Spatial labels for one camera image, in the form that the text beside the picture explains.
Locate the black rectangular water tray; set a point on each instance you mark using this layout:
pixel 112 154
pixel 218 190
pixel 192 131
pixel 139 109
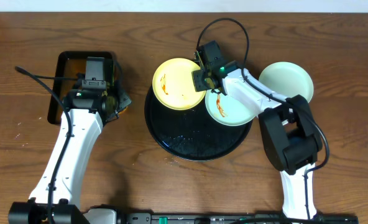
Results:
pixel 69 72

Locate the black round tray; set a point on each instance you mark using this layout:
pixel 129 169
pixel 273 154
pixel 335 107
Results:
pixel 191 134

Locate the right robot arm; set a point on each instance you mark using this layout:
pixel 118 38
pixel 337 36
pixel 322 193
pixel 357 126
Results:
pixel 290 136

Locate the light green plate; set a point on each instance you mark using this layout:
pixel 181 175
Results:
pixel 226 110
pixel 288 79

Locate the yellow plate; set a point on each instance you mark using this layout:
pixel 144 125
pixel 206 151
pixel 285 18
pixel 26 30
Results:
pixel 173 86

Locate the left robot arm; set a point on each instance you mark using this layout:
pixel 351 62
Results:
pixel 56 197

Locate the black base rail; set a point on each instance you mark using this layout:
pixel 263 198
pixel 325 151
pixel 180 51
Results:
pixel 261 218

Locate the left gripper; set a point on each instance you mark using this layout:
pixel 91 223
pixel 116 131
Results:
pixel 122 98

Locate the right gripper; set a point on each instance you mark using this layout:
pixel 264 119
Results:
pixel 201 78

